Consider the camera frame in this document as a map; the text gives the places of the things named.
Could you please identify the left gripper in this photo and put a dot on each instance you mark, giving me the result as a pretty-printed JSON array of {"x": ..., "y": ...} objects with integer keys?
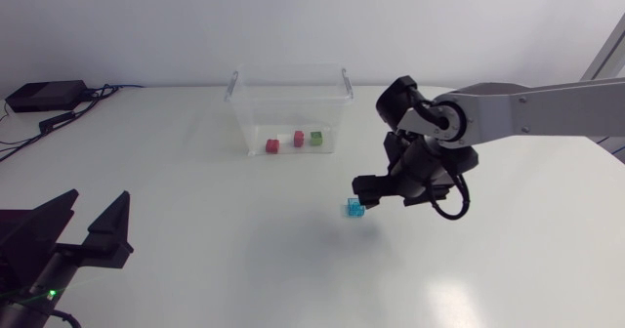
[{"x": 56, "y": 264}]

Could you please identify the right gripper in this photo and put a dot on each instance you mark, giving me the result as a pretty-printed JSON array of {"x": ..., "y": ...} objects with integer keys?
[{"x": 420, "y": 164}]

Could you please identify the blue toy brick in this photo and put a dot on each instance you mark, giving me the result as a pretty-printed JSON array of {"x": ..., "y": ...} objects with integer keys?
[{"x": 355, "y": 209}]

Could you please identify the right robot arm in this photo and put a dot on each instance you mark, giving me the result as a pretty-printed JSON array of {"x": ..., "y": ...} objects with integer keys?
[{"x": 537, "y": 108}]

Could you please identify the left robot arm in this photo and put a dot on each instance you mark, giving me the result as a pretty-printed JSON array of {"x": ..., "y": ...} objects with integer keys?
[{"x": 27, "y": 311}]

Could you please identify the clear plastic container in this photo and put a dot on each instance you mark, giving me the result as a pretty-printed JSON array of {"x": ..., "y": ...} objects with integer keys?
[{"x": 289, "y": 104}]

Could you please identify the green toy brick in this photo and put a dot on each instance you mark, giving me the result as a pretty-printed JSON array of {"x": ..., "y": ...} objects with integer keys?
[{"x": 316, "y": 138}]

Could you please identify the red toy brick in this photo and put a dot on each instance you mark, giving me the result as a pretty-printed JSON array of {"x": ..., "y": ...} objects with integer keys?
[
  {"x": 272, "y": 146},
  {"x": 299, "y": 138}
]

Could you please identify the black power brick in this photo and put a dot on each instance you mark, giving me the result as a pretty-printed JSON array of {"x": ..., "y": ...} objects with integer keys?
[{"x": 46, "y": 95}]

